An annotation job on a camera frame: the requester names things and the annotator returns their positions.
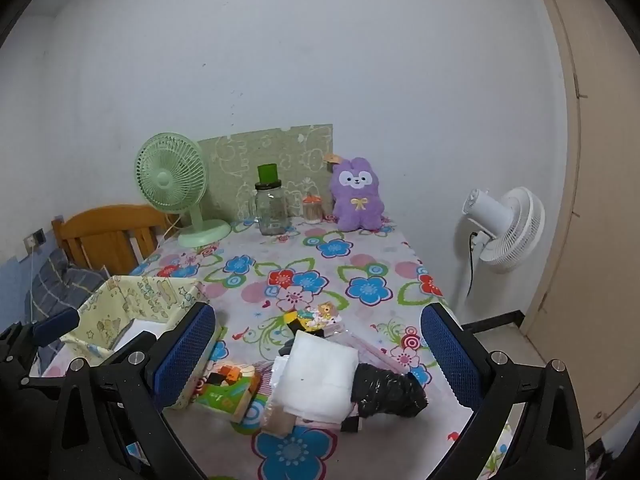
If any yellow patterned fabric storage box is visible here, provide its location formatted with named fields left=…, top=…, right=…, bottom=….
left=60, top=274, right=223, bottom=408

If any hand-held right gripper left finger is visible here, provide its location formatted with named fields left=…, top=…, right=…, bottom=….
left=50, top=301, right=223, bottom=480

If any glass jar with green lid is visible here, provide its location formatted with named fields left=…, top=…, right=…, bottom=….
left=248, top=162, right=291, bottom=237

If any beige door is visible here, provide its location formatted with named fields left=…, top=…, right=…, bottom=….
left=520, top=0, right=640, bottom=451

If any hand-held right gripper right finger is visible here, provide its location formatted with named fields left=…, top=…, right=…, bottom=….
left=420, top=302, right=586, bottom=480

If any black fan power cable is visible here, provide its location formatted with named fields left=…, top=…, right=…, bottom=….
left=466, top=232, right=477, bottom=300

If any black plastic bundle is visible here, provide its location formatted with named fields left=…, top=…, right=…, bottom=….
left=350, top=362, right=428, bottom=418

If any yellow cartoon tissue pack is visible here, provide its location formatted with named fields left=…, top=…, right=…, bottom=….
left=285, top=301, right=343, bottom=336

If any green desk fan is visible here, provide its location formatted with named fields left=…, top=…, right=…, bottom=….
left=134, top=132, right=232, bottom=248

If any toothpick jar with orange lid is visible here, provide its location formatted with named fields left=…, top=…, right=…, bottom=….
left=302, top=192, right=324, bottom=224

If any pink tissue pack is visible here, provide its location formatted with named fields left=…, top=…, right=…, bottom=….
left=262, top=400, right=362, bottom=434

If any purple plush bunny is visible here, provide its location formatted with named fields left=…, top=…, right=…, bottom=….
left=322, top=154, right=387, bottom=232

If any clear zip bag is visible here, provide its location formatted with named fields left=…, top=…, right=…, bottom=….
left=332, top=329, right=416, bottom=376

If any grey plaid pillow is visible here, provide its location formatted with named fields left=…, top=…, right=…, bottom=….
left=27, top=247, right=108, bottom=321

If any colourful toy block box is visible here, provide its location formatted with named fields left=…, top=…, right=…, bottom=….
left=192, top=362, right=261, bottom=423

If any green patterned board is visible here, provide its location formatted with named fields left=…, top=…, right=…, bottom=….
left=197, top=122, right=335, bottom=223

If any white standing fan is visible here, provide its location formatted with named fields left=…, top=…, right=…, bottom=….
left=452, top=186, right=546, bottom=311

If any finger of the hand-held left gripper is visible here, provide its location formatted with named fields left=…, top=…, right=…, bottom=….
left=31, top=307, right=82, bottom=347

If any white tissue pack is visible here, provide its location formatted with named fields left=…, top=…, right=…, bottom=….
left=270, top=330, right=358, bottom=421

